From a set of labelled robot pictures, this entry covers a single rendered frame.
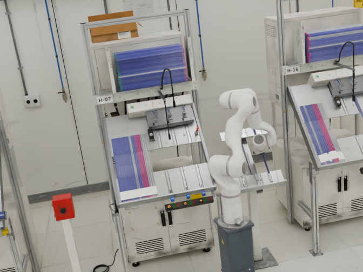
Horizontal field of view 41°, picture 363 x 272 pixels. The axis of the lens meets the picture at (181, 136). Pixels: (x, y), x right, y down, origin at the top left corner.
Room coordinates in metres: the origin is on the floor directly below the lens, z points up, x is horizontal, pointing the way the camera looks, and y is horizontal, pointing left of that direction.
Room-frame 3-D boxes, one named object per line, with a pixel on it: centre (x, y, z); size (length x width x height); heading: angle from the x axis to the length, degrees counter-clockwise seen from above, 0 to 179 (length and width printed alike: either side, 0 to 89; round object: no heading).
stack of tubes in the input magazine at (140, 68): (3.56, 0.16, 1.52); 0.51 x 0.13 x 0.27; 98
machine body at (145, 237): (3.68, 0.24, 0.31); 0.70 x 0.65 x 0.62; 98
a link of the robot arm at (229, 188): (2.63, -0.22, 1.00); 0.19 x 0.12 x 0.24; 57
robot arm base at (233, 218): (2.62, -0.25, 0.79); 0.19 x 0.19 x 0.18
